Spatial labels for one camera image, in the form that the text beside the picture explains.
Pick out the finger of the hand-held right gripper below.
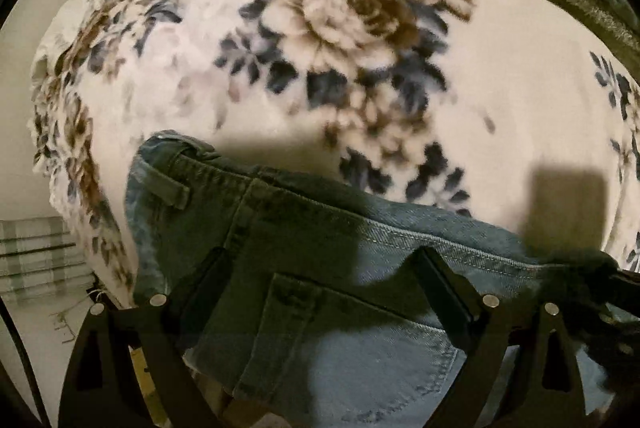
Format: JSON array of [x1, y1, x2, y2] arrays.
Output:
[[542, 248, 640, 314]]

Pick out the blue denim pants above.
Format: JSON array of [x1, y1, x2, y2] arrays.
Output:
[[125, 130, 640, 428]]

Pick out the white floral printed blanket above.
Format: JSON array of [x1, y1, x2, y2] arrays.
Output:
[[27, 0, 640, 309]]

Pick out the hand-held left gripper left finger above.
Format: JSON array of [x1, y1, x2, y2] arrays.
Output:
[[57, 246, 234, 428]]

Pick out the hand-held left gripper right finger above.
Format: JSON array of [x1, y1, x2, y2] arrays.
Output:
[[412, 246, 589, 428]]

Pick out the green white plaid cloth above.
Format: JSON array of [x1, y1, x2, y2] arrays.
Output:
[[0, 217, 97, 305]]

